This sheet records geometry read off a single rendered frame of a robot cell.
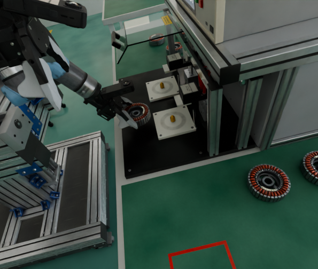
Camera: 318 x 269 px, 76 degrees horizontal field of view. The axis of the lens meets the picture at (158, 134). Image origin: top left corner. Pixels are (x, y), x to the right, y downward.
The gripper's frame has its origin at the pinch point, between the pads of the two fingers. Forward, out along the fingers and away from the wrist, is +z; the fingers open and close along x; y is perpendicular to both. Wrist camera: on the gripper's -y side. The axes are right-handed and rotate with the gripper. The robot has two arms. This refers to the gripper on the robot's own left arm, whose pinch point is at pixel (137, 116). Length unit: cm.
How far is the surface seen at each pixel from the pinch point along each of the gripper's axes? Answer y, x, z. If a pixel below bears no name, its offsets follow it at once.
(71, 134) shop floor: 112, -93, 32
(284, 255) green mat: -22, 55, 22
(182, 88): -21.3, 2.1, 1.5
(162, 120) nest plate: -6.1, 1.4, 8.8
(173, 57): -22.8, -20.6, 2.4
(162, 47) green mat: -15, -69, 18
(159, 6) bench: -26, -154, 26
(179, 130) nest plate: -10.8, 9.2, 11.5
